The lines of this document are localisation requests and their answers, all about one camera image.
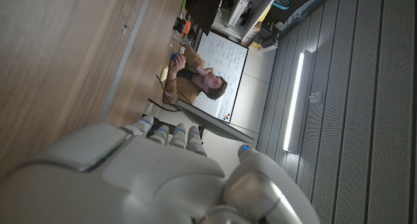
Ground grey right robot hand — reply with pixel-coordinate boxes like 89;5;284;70
0;115;322;224

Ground computer monitor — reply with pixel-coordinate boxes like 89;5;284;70
175;98;255;145

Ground person in tan jacket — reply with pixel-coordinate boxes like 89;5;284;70
162;45;229;105

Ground yellow sticky notes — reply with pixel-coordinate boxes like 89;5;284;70
159;65;170;83

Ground small clear glass bottle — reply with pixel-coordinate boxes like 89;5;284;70
177;31;192;46

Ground whiteboard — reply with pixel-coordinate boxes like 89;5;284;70
192;30;249;123

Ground long ceiling light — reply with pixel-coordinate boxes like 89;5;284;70
282;51;306;152

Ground white ceiling sensor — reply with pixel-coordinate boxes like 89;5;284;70
308;91;324;104

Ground white storage shelf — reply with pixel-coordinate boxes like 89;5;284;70
214;0;283;42

